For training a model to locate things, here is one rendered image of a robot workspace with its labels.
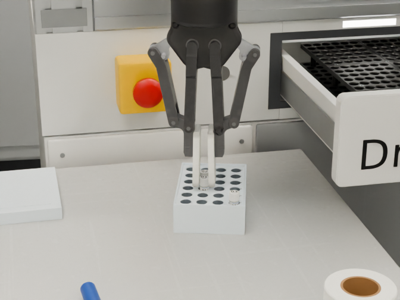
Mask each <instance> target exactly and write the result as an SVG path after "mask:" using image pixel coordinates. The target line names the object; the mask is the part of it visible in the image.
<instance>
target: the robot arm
mask: <svg viewBox="0 0 400 300"><path fill-rule="evenodd" d="M170 47H171V48H172V49H173V51H174V52H175V53H176V55H177V56H178V57H179V58H180V60H181V61H182V63H183V64H184V65H185V66H186V83H185V111H184V115H181V114H180V111H179V106H178V103H177V98H176V93H175V89H174V84H173V79H172V75H171V70H170V65H169V62H168V58H169V56H170V51H169V48H170ZM237 48H239V50H240V53H239V59H240V60H241V61H242V63H241V65H240V70H239V75H238V79H237V84H236V89H235V94H234V98H233V103H232V108H231V111H230V115H227V116H224V96H223V65H225V63H226V62H227V60H228V59H229V58H230V57H231V56H232V54H233V53H234V52H235V50H236V49H237ZM148 56H149V57H150V59H151V61H152V62H153V64H154V66H155V67H156V69H157V75H158V80H159V83H160V88H161V93H162V98H163V101H164V106H165V111H166V115H167V120H168V124H169V126H171V127H178V128H180V129H182V130H183V133H184V148H183V153H184V155H185V156H186V157H193V173H192V186H193V187H198V186H199V177H200V166H201V125H200V124H196V125H195V120H196V119H195V114H196V90H197V76H198V69H199V68H207V69H210V70H211V89H212V113H213V124H210V125H209V126H208V186H209V187H210V188H213V187H215V178H216V169H215V158H216V157H223V155H224V150H225V145H224V133H225V131H226V130H228V129H231V128H233V129H235V128H237V127H238V126H239V122H240V117H241V114H242V109H243V104H244V101H245V96H246V91H247V88H248V83H249V78H250V75H251V70H252V68H253V66H254V65H255V63H256V62H257V61H258V59H259V57H260V46H259V45H257V44H253V45H252V44H251V43H249V42H247V41H246V40H244V39H242V34H241V32H240V30H239V28H238V0H171V27H170V30H169V31H168V33H167V37H166V38H165V39H163V40H162V41H160V42H158V43H156V42H154V43H152V44H151V45H150V47H149V49H148Z"/></svg>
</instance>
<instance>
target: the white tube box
mask: <svg viewBox="0 0 400 300"><path fill-rule="evenodd" d="M246 166H247V165H246V164H220V163H216V164H215V169H216V178H215V187H209V189H208V190H200V186H198V187H193V186H192V173H193V163H192V162H182V165H181V169H180V174H179V179H178V183H177V189H176V194H175V197H174V203H173V230H174V233H200V234H221V235H245V212H246ZM201 170H208V163H201V166H200V171H201ZM231 190H238V191H239V205H230V204H229V192H230V191H231Z"/></svg>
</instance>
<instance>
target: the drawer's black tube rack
mask: <svg viewBox="0 0 400 300"><path fill-rule="evenodd" d="M301 49H302V50H304V51H305V52H306V53H307V54H308V55H309V56H310V57H311V62H302V63H300V65H301V66H302V67H303V68H304V69H306V71H307V72H309V73H310V75H312V76H313V77H314V78H315V79H316V80H317V81H318V82H320V83H321V84H322V85H323V86H324V87H325V88H326V89H327V90H328V91H329V92H330V93H331V94H332V95H334V96H335V97H336V98H337V97H338V95H339V94H341V93H344V92H351V86H364V85H382V84H391V83H400V38H397V39H376V40H356V41H344V42H324V43H303V44H301Z"/></svg>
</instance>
